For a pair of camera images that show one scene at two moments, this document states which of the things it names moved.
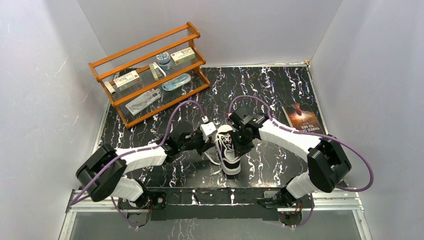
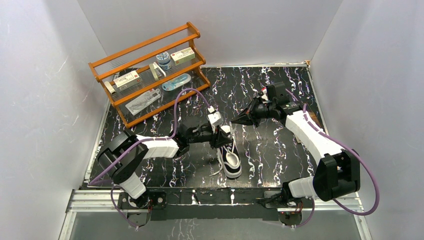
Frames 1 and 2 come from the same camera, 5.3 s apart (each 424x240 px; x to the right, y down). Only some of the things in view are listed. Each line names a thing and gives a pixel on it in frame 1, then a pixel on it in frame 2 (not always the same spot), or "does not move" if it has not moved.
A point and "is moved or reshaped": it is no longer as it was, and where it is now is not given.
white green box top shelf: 183,55 does not move
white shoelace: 225,138 is moved or reshaped
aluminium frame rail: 341,201 does not move
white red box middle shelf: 127,80 does not move
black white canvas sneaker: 229,157 does not move
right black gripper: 240,150 -> 246,117
